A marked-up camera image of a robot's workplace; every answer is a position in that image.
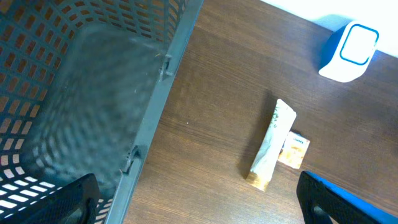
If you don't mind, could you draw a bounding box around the small orange tissue pack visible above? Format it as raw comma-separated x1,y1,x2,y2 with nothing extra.
278,131,310,169

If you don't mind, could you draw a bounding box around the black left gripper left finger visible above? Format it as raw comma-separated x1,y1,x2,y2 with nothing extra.
1,174,100,224

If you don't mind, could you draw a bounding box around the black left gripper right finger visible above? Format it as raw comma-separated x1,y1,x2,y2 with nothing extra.
296,171,397,224

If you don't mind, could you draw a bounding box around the grey plastic mesh basket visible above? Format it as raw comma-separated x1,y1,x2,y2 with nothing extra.
1,0,203,223

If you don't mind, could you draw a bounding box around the white barcode scanner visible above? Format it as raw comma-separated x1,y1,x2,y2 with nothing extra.
318,21,379,83

